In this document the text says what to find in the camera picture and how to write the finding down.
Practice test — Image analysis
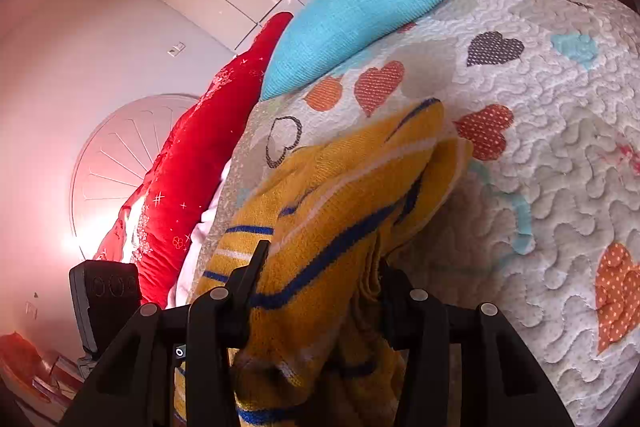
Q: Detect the white bed sheet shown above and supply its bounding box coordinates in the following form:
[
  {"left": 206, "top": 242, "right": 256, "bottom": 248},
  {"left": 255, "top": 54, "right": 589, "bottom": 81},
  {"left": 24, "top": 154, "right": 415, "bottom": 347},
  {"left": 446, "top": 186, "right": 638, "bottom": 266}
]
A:
[{"left": 166, "top": 157, "right": 236, "bottom": 309}]

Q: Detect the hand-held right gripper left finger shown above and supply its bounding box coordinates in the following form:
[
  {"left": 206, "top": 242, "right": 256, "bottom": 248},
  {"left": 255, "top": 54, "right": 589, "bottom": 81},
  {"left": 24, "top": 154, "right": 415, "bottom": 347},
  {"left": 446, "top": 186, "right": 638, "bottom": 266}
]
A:
[{"left": 60, "top": 239, "right": 271, "bottom": 427}]

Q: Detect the white heart-patterned quilt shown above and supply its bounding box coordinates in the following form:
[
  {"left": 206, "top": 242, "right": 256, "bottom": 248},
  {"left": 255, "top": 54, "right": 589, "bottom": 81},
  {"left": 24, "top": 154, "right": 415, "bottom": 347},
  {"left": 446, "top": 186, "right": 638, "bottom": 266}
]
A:
[{"left": 190, "top": 0, "right": 640, "bottom": 427}]

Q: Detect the yellow striped knit garment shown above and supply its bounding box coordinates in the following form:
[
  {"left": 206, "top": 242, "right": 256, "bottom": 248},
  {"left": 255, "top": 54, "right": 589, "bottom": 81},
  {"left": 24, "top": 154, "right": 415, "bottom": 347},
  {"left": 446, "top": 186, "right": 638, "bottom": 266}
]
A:
[{"left": 172, "top": 97, "right": 474, "bottom": 427}]

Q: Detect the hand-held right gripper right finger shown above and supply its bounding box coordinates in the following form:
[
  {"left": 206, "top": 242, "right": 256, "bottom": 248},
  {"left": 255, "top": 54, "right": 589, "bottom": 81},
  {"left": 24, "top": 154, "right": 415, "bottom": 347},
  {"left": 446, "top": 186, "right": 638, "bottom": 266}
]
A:
[{"left": 379, "top": 257, "right": 576, "bottom": 427}]

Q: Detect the red embroidered pillow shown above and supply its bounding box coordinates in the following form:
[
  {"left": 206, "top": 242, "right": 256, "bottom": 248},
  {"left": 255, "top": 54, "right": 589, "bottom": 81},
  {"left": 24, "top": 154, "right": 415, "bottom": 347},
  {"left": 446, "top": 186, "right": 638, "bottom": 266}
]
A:
[{"left": 92, "top": 11, "right": 295, "bottom": 311}]

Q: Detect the blue knit pillow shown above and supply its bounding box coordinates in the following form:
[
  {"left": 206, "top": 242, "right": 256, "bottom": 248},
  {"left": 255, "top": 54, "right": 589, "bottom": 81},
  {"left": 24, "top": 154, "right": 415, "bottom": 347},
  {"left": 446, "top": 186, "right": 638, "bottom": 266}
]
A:
[{"left": 259, "top": 0, "right": 456, "bottom": 102}]

